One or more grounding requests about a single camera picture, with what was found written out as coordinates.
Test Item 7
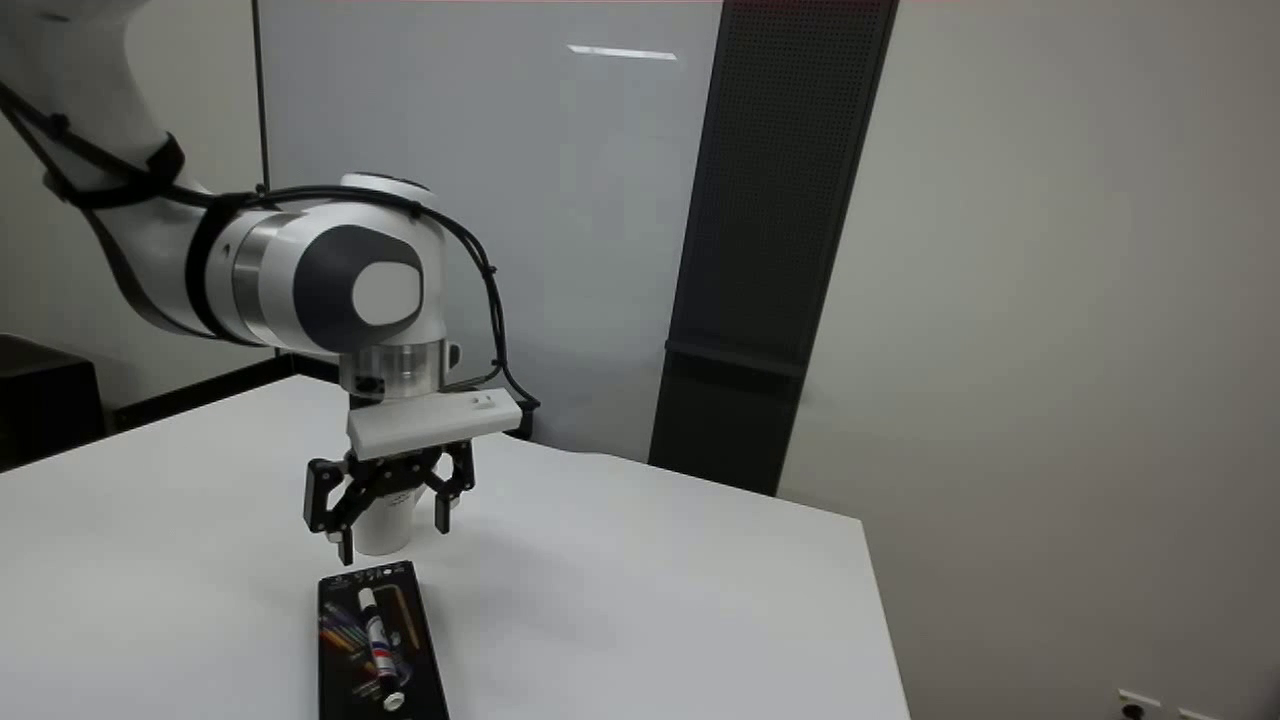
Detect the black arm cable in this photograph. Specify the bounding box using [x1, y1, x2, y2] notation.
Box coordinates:
[0, 74, 543, 439]

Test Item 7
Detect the white marker red blue print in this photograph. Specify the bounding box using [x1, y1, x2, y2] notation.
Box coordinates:
[352, 584, 413, 710]

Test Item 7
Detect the white wrist camera block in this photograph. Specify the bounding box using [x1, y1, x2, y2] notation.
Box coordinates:
[343, 382, 529, 464]

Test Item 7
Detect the black rectangular tray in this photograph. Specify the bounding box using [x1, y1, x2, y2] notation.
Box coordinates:
[313, 555, 453, 720]

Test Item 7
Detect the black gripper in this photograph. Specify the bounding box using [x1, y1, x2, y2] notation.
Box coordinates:
[304, 439, 478, 569]

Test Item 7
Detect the black side table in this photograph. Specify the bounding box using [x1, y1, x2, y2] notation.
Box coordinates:
[0, 330, 110, 475]

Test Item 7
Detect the dark vertical pillar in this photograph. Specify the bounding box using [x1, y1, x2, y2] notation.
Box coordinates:
[644, 0, 902, 499]

